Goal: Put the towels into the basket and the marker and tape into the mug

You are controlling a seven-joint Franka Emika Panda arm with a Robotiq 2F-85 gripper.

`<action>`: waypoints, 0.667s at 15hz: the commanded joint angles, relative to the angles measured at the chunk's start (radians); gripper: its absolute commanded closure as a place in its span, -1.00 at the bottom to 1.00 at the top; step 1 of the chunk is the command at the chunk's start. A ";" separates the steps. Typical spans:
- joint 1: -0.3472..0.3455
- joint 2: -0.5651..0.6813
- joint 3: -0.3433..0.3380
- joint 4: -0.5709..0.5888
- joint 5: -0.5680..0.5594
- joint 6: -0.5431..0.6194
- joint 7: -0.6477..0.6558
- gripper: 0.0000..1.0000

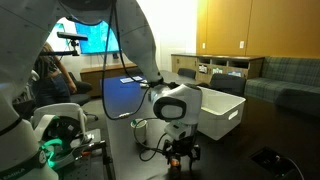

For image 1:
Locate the wooden sideboard with shelves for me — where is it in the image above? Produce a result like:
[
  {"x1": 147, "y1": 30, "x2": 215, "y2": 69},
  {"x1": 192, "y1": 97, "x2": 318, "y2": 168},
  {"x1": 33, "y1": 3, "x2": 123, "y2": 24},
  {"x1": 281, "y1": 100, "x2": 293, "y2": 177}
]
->
[{"x1": 170, "y1": 53, "x2": 266, "y2": 85}]

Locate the white ceramic mug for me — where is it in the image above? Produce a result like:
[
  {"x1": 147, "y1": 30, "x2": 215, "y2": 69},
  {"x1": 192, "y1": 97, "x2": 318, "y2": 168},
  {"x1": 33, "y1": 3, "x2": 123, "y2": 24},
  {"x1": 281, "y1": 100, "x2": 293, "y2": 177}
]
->
[{"x1": 129, "y1": 118, "x2": 149, "y2": 145}]

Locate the person in striped top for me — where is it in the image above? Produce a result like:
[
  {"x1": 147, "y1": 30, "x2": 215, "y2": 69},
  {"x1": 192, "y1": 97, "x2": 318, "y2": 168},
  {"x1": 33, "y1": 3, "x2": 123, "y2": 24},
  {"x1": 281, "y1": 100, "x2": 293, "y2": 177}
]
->
[{"x1": 32, "y1": 41, "x2": 78, "y2": 108}]

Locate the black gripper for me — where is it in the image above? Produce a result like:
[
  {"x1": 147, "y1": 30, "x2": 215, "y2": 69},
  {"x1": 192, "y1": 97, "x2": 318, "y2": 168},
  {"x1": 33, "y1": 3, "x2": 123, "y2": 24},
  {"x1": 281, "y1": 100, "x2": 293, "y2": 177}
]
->
[{"x1": 165, "y1": 139, "x2": 202, "y2": 172}]

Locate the grey plaid sofa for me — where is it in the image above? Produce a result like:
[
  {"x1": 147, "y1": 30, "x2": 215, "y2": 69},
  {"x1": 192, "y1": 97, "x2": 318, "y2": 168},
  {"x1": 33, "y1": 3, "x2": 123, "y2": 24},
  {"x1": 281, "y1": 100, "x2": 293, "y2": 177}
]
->
[{"x1": 244, "y1": 55, "x2": 320, "y2": 117}]

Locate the black camera on stand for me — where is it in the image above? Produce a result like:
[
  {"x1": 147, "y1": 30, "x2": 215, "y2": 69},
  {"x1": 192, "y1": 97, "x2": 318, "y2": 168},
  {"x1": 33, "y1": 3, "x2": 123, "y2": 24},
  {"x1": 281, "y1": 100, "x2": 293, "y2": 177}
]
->
[{"x1": 39, "y1": 31, "x2": 90, "y2": 57}]

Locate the white plastic basket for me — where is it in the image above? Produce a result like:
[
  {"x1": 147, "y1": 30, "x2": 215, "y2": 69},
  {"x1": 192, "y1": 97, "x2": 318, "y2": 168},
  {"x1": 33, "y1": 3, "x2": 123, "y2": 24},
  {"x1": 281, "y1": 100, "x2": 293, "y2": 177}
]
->
[{"x1": 196, "y1": 85, "x2": 247, "y2": 141}]

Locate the table power outlet box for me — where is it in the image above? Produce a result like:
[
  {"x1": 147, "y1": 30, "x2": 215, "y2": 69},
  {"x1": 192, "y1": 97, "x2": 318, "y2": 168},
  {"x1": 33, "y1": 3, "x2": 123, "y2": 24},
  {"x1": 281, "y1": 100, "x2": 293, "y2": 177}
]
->
[{"x1": 250, "y1": 146, "x2": 306, "y2": 180}]

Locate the black mounting platform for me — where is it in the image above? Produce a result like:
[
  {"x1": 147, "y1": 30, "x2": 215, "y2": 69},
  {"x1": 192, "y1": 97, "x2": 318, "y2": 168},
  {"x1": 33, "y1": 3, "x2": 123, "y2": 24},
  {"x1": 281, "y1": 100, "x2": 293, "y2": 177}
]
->
[{"x1": 56, "y1": 128, "x2": 116, "y2": 180}]

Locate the blue wall display screen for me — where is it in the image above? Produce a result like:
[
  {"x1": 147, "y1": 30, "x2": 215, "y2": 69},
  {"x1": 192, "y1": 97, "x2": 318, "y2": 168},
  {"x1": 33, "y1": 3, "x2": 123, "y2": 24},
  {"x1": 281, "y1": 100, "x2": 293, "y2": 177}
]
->
[{"x1": 46, "y1": 18, "x2": 121, "y2": 55}]

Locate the wooden low TV cabinet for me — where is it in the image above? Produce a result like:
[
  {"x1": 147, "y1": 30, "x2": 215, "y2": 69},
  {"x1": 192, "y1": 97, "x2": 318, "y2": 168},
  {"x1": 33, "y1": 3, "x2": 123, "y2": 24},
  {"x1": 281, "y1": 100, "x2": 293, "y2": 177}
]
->
[{"x1": 79, "y1": 61, "x2": 140, "y2": 98}]

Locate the black office chair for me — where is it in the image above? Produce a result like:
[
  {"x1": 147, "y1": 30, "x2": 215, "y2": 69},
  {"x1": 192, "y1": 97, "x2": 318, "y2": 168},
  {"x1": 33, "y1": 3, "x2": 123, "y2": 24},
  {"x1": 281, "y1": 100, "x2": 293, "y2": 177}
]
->
[
  {"x1": 177, "y1": 67, "x2": 197, "y2": 80},
  {"x1": 209, "y1": 73, "x2": 247, "y2": 98},
  {"x1": 64, "y1": 71, "x2": 100, "y2": 122}
]

